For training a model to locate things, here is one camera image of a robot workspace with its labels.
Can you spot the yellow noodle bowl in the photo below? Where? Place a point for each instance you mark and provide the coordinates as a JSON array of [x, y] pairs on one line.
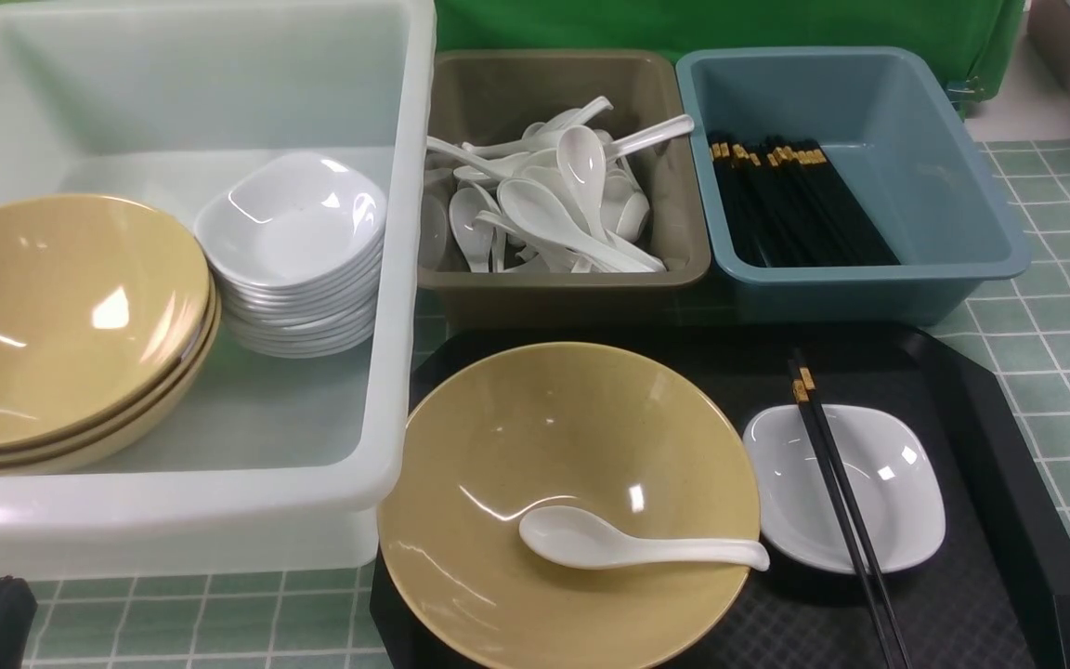
[[563, 423]]

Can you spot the white ceramic soup spoon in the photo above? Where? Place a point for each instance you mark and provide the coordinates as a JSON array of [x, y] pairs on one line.
[[575, 538]]

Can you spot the black chopstick gold band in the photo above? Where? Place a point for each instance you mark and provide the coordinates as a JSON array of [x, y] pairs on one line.
[[864, 545], [846, 526]]

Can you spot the small white square dish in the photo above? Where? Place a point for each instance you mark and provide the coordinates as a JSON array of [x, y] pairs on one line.
[[893, 480]]

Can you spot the stacked yellow bowl middle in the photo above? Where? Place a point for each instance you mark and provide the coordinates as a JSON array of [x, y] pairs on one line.
[[48, 448]]

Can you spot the stacked yellow bowl bottom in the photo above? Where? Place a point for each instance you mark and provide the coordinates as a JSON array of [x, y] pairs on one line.
[[118, 440]]

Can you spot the pile of white spoons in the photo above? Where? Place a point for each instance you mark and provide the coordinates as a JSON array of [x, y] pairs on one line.
[[563, 193]]

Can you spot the brown plastic spoon bin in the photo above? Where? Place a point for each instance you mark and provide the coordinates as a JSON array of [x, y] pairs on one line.
[[486, 97]]

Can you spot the stack of white dishes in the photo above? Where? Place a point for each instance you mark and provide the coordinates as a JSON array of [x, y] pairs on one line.
[[296, 249]]

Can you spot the bundle of black chopsticks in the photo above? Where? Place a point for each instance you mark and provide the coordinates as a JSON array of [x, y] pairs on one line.
[[786, 206]]

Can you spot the large white plastic tub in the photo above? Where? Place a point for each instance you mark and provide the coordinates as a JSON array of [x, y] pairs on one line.
[[266, 464]]

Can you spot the blue plastic chopstick bin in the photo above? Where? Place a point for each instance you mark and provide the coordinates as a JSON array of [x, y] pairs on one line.
[[888, 127]]

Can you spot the green cloth backdrop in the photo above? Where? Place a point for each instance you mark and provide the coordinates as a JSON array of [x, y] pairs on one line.
[[967, 44]]

